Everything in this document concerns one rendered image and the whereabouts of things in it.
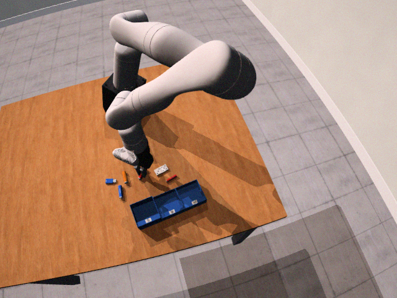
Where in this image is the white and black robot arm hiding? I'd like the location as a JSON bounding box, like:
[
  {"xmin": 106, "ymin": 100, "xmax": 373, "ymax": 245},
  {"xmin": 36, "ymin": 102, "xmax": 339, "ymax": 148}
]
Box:
[{"xmin": 105, "ymin": 10, "xmax": 256, "ymax": 145}]

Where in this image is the white domino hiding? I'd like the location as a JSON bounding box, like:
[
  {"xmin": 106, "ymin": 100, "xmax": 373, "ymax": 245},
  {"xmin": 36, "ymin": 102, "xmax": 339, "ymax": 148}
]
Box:
[{"xmin": 154, "ymin": 164, "xmax": 169, "ymax": 176}]

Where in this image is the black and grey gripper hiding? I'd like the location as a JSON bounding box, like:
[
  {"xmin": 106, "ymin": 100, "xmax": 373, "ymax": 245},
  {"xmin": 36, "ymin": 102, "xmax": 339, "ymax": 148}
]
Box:
[{"xmin": 112, "ymin": 133, "xmax": 154, "ymax": 178}]

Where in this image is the blue aa battery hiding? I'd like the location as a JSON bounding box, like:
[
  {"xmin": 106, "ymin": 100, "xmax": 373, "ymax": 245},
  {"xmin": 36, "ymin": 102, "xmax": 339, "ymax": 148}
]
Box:
[{"xmin": 118, "ymin": 185, "xmax": 123, "ymax": 199}]

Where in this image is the orange aa battery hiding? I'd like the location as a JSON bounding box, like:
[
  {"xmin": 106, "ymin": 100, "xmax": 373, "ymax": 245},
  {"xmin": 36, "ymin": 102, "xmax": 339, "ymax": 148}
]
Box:
[{"xmin": 122, "ymin": 171, "xmax": 128, "ymax": 184}]

